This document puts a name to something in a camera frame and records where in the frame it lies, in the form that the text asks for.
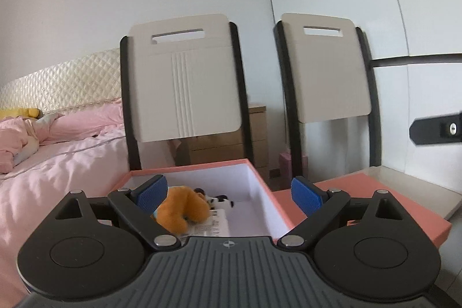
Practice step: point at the panda plush toy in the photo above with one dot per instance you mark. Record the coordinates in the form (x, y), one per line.
(222, 202)

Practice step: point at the light pink duvet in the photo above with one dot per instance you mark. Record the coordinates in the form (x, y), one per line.
(65, 178)

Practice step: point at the cream quilted bed headboard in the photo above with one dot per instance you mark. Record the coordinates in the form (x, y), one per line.
(72, 80)

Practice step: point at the salmon pink box lid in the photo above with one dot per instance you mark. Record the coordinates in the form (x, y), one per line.
(361, 185)

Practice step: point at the yellow plush toy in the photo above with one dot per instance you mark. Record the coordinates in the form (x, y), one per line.
(21, 112)

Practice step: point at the wooden nightstand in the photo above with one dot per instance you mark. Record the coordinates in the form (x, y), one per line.
(223, 149)

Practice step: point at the white tissue pack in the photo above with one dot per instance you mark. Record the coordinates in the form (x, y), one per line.
(216, 225)

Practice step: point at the small pink block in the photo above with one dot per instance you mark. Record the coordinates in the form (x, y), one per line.
(301, 165)

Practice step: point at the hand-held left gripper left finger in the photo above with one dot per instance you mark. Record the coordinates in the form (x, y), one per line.
(151, 195)

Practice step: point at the salmon pink storage box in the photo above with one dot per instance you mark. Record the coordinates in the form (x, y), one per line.
(260, 192)

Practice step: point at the crumpled pink blanket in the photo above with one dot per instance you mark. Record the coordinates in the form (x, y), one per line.
(14, 145)

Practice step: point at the orange plush dog toy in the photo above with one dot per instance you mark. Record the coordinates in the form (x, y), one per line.
(184, 207)

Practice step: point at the pink pillow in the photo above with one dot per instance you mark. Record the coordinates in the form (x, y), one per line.
(86, 122)

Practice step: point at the cream chair with black frame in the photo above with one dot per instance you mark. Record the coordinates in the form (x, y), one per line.
(332, 77)
(187, 95)

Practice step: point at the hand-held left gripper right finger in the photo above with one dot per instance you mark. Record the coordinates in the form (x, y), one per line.
(306, 196)

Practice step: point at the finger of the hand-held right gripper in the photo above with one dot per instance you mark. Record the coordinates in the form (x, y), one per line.
(433, 130)

